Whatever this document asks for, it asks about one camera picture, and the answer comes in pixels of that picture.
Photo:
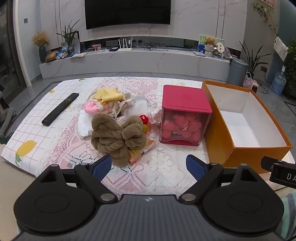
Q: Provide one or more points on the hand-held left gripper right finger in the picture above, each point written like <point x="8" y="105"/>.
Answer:
<point x="196" y="166"/>

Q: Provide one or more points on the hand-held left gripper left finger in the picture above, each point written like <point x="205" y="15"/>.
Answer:
<point x="101" y="168"/>

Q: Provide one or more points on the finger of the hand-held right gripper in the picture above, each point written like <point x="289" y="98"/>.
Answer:
<point x="268" y="163"/>

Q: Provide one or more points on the brown plush towel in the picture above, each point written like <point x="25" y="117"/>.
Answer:
<point x="108" y="136"/>

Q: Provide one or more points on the orange cardboard box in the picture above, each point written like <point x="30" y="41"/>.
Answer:
<point x="222" y="139"/>

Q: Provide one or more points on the pink crochet piece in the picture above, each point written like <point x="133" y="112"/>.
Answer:
<point x="92" y="107"/>

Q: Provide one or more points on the red orange crochet toy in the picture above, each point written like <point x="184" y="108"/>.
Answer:
<point x="144" y="120"/>

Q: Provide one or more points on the red lidded storage box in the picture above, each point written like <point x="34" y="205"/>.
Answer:
<point x="185" y="98"/>

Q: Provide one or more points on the yellow cloth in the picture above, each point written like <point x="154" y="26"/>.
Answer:
<point x="107" y="95"/>

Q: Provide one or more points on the pile of pink sponges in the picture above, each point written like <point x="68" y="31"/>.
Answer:
<point x="185" y="127"/>

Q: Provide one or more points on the person's striped clothing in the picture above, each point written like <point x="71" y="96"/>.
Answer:
<point x="290" y="215"/>

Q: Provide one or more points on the orange snack packet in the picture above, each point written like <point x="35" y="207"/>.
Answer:
<point x="142" y="150"/>

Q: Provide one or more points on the pink lace tablecloth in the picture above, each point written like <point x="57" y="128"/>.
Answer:
<point x="150" y="166"/>

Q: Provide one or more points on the clear plastic bag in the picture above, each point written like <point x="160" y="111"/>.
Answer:
<point x="155" y="114"/>

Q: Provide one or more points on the black remote control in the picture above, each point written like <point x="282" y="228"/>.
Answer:
<point x="60" y="109"/>

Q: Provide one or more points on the small dark heater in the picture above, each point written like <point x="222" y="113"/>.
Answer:
<point x="254" y="89"/>

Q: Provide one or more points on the blue water bottle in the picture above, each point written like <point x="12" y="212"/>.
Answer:
<point x="278" y="84"/>

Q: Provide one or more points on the grid tablecloth with lemons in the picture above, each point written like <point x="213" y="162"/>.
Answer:
<point x="34" y="120"/>

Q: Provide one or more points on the pink basket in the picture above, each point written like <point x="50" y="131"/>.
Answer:
<point x="249" y="82"/>

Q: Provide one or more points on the grey trash can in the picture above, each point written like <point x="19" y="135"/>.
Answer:
<point x="237" y="73"/>

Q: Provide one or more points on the potted leafy plant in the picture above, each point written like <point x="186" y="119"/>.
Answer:
<point x="253" y="60"/>

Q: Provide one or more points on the white marble tv console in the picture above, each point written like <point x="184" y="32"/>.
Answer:
<point x="138" y="62"/>

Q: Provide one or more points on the yellow papers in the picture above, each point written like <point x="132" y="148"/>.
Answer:
<point x="79" y="55"/>

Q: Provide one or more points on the white hanging cloth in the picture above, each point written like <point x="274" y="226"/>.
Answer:
<point x="280" y="47"/>

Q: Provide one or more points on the white round fan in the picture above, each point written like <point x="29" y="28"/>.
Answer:
<point x="220" y="48"/>

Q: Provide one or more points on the blue snack bags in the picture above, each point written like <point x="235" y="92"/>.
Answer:
<point x="62" y="54"/>

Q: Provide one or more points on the pink photo card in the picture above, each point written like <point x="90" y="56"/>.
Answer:
<point x="96" y="47"/>

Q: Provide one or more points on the teddy bear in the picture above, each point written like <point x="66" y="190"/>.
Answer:
<point x="210" y="46"/>

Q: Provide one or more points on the brown round ornament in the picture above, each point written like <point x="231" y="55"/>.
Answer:
<point x="51" y="56"/>

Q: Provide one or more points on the white router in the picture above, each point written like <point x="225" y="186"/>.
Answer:
<point x="125" y="47"/>

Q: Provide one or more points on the green picture card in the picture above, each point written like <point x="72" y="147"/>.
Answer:
<point x="202" y="42"/>

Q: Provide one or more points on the dark vase with dried flowers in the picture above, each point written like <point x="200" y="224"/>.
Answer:
<point x="42" y="54"/>

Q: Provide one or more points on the green plant in glass vase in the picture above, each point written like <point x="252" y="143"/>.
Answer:
<point x="70" y="37"/>

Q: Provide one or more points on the hanging ivy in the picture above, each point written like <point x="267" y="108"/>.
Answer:
<point x="266" y="14"/>

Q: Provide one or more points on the dark glass door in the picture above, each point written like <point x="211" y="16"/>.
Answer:
<point x="9" y="46"/>

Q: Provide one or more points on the wall socket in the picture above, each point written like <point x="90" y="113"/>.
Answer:
<point x="264" y="68"/>

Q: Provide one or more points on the wall-mounted television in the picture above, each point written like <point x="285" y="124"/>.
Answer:
<point x="127" y="11"/>

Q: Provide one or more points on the wall picture frame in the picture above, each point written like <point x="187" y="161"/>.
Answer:
<point x="267" y="2"/>

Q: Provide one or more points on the wall switch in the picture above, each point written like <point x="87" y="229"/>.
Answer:
<point x="26" y="20"/>

